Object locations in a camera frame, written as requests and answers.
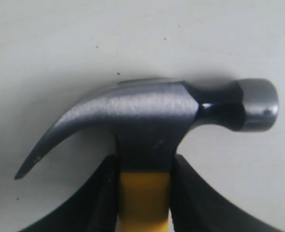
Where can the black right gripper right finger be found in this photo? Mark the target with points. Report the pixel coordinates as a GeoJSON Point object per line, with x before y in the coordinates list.
{"type": "Point", "coordinates": [196, 207]}

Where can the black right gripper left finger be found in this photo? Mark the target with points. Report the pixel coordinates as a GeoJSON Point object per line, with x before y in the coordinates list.
{"type": "Point", "coordinates": [93, 208]}

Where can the yellow black claw hammer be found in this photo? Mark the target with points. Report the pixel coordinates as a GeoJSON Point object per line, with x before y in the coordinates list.
{"type": "Point", "coordinates": [149, 120]}

